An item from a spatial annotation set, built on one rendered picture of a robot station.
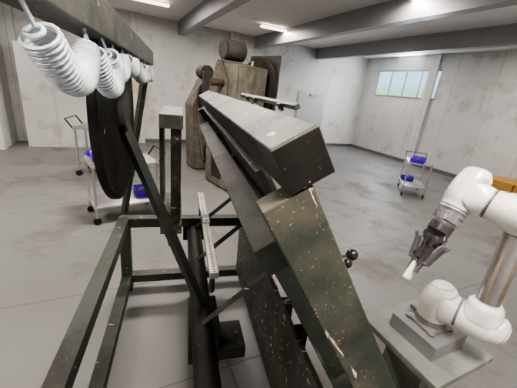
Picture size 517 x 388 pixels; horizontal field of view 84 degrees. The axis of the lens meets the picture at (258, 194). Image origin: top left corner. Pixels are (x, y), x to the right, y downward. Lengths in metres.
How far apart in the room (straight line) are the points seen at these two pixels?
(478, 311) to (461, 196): 0.84
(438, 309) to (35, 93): 9.27
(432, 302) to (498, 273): 0.35
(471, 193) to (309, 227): 0.70
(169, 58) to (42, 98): 3.66
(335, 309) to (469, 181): 0.66
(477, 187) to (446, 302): 0.88
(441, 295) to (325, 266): 1.30
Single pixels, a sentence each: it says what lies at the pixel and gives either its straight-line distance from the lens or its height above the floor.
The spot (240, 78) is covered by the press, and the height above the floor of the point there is 2.15.
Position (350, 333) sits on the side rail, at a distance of 0.82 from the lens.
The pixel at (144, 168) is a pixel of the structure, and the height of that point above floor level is 1.59.
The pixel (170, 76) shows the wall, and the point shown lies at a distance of 10.34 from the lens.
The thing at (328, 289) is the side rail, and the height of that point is 1.60.
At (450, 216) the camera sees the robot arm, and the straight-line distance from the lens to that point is 1.16.
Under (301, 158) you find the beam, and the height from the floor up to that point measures 1.90.
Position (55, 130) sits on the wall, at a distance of 9.58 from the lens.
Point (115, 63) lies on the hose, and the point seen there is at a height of 2.03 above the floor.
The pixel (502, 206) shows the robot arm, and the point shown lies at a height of 1.74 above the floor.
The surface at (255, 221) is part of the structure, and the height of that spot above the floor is 1.69.
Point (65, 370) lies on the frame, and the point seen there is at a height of 0.79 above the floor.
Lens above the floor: 2.00
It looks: 20 degrees down
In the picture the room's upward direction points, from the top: 6 degrees clockwise
